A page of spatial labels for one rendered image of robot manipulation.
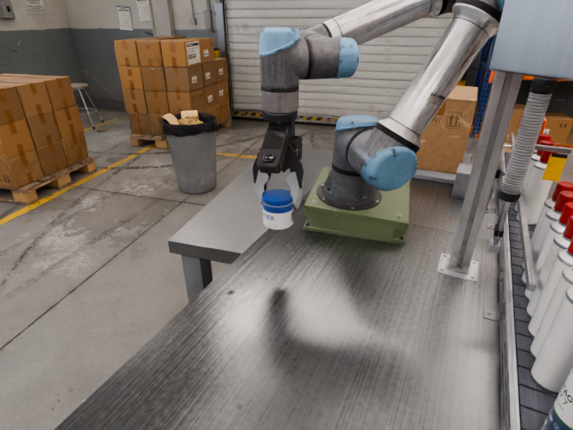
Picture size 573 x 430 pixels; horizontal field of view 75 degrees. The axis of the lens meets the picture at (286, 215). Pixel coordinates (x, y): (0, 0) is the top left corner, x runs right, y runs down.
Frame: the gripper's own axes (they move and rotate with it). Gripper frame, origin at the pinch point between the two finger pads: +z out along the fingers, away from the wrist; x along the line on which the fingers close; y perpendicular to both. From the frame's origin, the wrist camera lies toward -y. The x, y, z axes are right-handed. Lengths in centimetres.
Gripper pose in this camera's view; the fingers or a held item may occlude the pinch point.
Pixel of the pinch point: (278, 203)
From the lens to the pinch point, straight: 83.9
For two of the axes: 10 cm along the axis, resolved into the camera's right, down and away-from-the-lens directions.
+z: 0.0, 8.8, 4.7
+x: -9.6, -1.3, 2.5
